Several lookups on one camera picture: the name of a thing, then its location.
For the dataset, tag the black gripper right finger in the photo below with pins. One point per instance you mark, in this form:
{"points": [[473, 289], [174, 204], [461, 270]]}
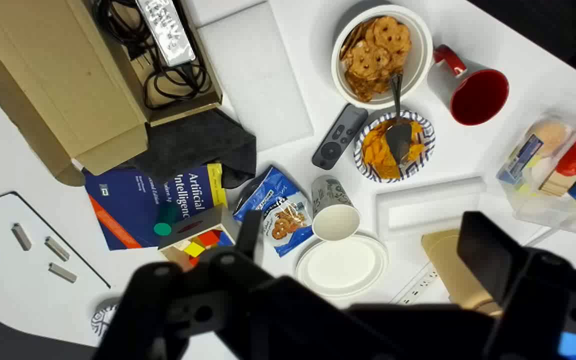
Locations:
{"points": [[554, 300]]}

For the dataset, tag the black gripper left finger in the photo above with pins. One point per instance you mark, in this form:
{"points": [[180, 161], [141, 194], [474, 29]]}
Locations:
{"points": [[189, 313]]}

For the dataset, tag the grey patterned paper cup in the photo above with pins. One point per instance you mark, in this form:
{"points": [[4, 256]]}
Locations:
{"points": [[332, 207]]}

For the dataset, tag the blue artificial intelligence book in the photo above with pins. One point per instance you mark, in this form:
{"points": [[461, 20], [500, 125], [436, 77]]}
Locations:
{"points": [[135, 201]]}

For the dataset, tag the small wooden block box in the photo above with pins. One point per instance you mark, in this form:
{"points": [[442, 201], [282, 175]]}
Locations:
{"points": [[200, 240]]}

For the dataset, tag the patterned paper plate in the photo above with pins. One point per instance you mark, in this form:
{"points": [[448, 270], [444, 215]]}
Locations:
{"points": [[104, 315]]}

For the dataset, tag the green cylinder block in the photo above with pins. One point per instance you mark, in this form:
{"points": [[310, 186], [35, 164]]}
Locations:
{"points": [[163, 229]]}

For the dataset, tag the clear plastic block container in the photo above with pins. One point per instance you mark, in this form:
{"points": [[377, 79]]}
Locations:
{"points": [[554, 170]]}

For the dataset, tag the metal cylinder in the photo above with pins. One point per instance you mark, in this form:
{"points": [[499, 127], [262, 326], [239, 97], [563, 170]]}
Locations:
{"points": [[57, 249], [63, 272], [20, 236]]}

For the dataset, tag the blue snack bag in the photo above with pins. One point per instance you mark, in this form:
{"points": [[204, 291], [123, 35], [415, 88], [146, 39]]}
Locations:
{"points": [[279, 210]]}

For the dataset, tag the white rectangular tray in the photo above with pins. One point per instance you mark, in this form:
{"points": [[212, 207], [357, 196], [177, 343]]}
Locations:
{"points": [[428, 207]]}

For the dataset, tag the white round plate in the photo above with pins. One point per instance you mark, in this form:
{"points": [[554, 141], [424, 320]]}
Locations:
{"points": [[341, 263]]}

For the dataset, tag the black cloth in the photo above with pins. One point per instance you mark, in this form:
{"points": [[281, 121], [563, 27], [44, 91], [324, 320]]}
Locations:
{"points": [[200, 143]]}

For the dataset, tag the white board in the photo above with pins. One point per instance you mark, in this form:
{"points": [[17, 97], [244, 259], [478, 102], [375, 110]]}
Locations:
{"points": [[14, 287]]}

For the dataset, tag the red mug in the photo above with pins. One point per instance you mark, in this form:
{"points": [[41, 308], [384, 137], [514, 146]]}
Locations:
{"points": [[474, 93]]}

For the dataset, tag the orange chips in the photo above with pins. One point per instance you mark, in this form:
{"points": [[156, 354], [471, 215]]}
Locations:
{"points": [[378, 157]]}

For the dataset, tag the black remote control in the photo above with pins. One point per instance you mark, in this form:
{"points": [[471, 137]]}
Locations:
{"points": [[338, 137]]}

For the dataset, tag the metal spoon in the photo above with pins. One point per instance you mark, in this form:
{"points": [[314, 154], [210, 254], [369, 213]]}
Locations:
{"points": [[399, 127]]}

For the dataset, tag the patterned small bowl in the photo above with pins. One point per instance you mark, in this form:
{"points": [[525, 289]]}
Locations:
{"points": [[369, 150]]}

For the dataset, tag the white flat sheet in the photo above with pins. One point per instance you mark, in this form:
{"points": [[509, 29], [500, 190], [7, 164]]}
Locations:
{"points": [[258, 72]]}

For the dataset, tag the brown cardboard box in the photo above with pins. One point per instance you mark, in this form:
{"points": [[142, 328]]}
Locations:
{"points": [[48, 80]]}

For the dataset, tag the white bowl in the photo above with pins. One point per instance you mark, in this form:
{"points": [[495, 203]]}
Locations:
{"points": [[420, 52]]}

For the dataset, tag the white power strip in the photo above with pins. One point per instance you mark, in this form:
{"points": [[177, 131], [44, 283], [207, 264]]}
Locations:
{"points": [[166, 31]]}

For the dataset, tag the pretzel snacks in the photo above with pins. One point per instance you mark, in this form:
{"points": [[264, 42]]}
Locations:
{"points": [[377, 56]]}

